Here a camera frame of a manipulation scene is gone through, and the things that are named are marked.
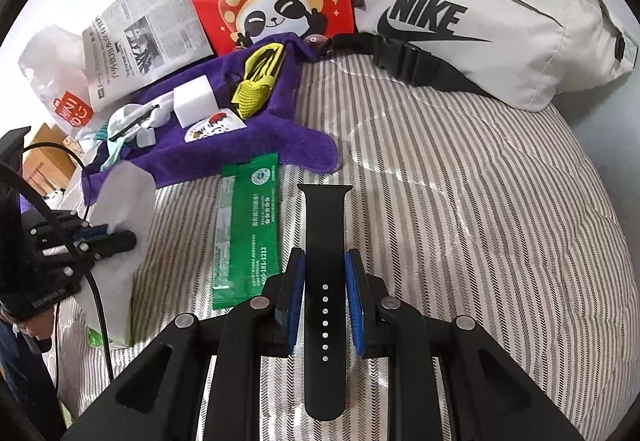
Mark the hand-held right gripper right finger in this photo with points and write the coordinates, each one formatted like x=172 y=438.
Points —
x=355 y=301

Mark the purple towel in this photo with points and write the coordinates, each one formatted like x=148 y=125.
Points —
x=280 y=141

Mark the white sock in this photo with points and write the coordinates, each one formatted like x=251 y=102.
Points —
x=125 y=118

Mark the striped bed sheet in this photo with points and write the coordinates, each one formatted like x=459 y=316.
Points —
x=475 y=221

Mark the wooden furniture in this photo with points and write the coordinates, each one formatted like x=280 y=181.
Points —
x=40 y=161

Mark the white tissue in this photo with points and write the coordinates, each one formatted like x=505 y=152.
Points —
x=120 y=201

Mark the green packet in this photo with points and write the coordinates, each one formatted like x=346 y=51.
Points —
x=245 y=241

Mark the yellow mesh pouch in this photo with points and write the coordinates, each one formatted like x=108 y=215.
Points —
x=250 y=96

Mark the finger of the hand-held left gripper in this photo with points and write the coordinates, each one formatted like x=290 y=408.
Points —
x=90 y=231
x=110 y=243

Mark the black watch band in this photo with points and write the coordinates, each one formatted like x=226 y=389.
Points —
x=325 y=231

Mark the white panda sticker card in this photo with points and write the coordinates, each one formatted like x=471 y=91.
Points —
x=215 y=126

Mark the black hair clip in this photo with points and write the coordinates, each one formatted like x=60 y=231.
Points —
x=132 y=123

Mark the green striped cloth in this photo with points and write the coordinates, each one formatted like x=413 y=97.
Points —
x=111 y=156

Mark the person's dark blue clothing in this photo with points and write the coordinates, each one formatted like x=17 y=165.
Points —
x=25 y=371

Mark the newspaper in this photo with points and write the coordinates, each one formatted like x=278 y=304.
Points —
x=170 y=21

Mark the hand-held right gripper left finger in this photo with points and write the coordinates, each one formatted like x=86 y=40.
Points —
x=295 y=301

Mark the white sponge block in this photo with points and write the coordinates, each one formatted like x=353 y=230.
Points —
x=195 y=101

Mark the white plastic shopping bag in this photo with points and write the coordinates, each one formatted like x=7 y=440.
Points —
x=50 y=56

